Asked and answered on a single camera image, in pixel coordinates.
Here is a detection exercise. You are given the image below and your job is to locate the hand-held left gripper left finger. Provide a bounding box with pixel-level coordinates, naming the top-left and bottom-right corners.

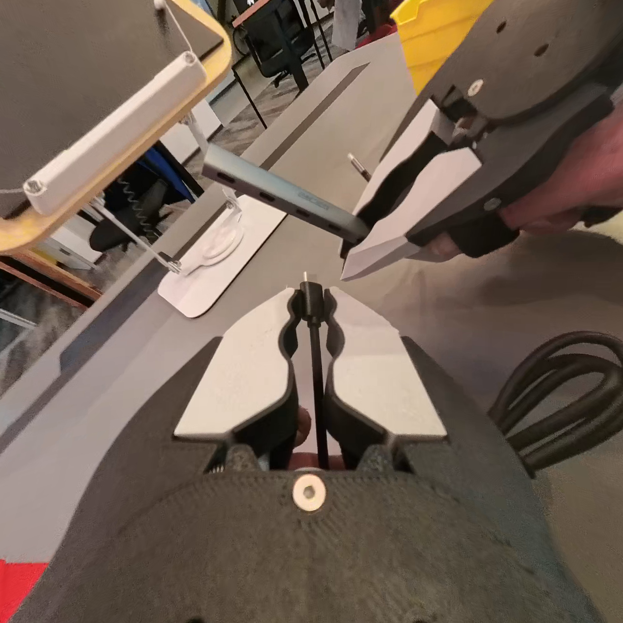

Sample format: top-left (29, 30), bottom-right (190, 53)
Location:
top-left (174, 287), bottom-right (301, 456)

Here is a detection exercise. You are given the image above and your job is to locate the black usb-c cable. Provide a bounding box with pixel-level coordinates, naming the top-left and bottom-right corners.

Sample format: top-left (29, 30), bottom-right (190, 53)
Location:
top-left (295, 272), bottom-right (623, 478)

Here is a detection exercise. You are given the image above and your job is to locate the grey usb hub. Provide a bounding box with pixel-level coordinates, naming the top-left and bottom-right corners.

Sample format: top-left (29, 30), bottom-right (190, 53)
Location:
top-left (201, 144), bottom-right (372, 245)

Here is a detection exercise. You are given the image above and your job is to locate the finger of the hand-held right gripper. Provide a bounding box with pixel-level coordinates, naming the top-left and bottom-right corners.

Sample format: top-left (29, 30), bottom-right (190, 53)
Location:
top-left (351, 98), bottom-right (444, 229)
top-left (340, 146), bottom-right (485, 282)

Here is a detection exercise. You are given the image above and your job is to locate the blue draped office chair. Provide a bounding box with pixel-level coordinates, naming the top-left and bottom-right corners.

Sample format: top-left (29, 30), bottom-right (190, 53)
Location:
top-left (88, 141), bottom-right (200, 254)

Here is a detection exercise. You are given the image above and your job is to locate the person's right hand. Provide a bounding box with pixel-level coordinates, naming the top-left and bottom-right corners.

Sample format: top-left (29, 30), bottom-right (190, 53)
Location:
top-left (429, 105), bottom-right (623, 262)

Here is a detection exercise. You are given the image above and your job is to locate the yellow plastic bin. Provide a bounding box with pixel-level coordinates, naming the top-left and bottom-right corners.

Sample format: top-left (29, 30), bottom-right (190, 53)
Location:
top-left (390, 0), bottom-right (494, 95)

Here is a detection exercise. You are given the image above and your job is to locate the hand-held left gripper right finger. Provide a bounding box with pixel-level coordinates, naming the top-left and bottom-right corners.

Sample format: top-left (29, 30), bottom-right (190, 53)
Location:
top-left (322, 287), bottom-right (448, 455)

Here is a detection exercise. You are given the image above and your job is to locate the black office chair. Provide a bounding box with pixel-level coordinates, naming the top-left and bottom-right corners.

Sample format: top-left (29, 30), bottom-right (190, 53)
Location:
top-left (232, 0), bottom-right (330, 127)

